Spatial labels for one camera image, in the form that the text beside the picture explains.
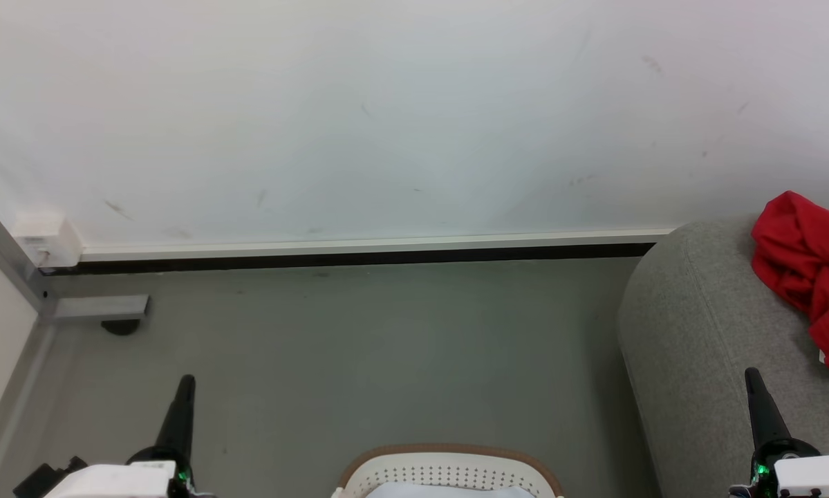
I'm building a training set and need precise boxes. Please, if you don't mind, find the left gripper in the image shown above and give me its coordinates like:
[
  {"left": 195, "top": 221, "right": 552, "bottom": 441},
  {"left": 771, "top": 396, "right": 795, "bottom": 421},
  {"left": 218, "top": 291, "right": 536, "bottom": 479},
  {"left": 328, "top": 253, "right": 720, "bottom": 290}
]
[{"left": 44, "top": 375, "right": 214, "bottom": 498}]

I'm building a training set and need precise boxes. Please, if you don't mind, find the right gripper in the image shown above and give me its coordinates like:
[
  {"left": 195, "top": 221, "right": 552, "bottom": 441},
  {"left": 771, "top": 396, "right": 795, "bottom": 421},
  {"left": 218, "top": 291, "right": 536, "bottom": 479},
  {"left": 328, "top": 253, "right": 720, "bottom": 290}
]
[{"left": 729, "top": 369, "right": 829, "bottom": 498}]

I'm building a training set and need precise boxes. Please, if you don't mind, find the red garment with white stripes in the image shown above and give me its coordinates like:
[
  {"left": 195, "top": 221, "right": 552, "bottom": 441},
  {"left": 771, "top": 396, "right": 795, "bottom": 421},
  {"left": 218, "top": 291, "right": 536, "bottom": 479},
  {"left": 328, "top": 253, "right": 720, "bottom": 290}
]
[{"left": 752, "top": 191, "right": 829, "bottom": 378}]

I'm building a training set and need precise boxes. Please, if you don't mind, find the white laundry basket brown rim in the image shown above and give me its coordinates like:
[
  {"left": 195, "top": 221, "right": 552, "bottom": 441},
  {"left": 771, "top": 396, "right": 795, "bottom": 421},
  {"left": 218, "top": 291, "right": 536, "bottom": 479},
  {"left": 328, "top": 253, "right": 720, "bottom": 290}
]
[{"left": 331, "top": 444, "right": 566, "bottom": 498}]

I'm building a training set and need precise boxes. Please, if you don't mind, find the white clothing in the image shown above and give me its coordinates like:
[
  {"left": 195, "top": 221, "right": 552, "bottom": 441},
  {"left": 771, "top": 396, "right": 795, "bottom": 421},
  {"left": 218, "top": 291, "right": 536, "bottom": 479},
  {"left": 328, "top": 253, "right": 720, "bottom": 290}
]
[{"left": 366, "top": 482, "right": 536, "bottom": 498}]

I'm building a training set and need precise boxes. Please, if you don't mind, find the grey fabric sofa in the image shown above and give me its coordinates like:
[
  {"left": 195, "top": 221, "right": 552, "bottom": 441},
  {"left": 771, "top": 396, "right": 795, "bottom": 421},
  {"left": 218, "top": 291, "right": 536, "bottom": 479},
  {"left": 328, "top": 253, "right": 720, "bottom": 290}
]
[{"left": 617, "top": 211, "right": 829, "bottom": 498}]

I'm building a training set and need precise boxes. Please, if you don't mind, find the white plastic junction box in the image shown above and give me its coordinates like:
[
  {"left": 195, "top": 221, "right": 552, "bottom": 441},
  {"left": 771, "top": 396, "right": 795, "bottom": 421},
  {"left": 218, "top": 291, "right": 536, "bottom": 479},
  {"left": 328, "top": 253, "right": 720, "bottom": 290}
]
[{"left": 13, "top": 213, "right": 83, "bottom": 269}]

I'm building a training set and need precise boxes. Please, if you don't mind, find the white baseboard strip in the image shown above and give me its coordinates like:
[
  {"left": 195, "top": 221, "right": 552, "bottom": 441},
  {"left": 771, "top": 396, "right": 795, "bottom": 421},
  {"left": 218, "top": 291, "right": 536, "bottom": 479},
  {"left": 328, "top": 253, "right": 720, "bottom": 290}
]
[{"left": 79, "top": 228, "right": 678, "bottom": 262}]

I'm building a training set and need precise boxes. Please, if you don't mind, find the aluminium partition frame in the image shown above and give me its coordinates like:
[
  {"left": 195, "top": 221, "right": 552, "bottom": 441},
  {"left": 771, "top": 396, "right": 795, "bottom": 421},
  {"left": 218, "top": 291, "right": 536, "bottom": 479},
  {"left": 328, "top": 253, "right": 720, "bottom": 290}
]
[{"left": 0, "top": 187, "right": 151, "bottom": 498}]

